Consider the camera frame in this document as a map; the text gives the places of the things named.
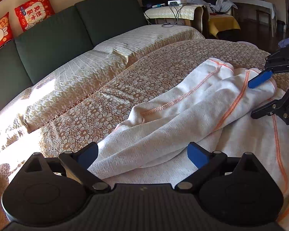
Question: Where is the white garment orange stitching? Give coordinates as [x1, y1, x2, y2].
[89, 58, 289, 230]

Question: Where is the floral lace table cover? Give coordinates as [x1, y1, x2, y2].
[0, 38, 289, 231]

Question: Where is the cream quilted sofa cover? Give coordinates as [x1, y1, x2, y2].
[0, 24, 204, 152]

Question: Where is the side table with cream cloth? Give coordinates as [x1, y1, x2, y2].
[144, 4, 209, 37]

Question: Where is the white power strip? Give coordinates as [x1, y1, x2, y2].
[168, 0, 183, 6]

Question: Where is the dark green sofa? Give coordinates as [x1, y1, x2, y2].
[0, 0, 147, 111]

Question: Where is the red rabbit cushion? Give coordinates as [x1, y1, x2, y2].
[0, 12, 13, 48]

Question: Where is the red text cushion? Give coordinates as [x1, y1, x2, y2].
[14, 0, 55, 31]

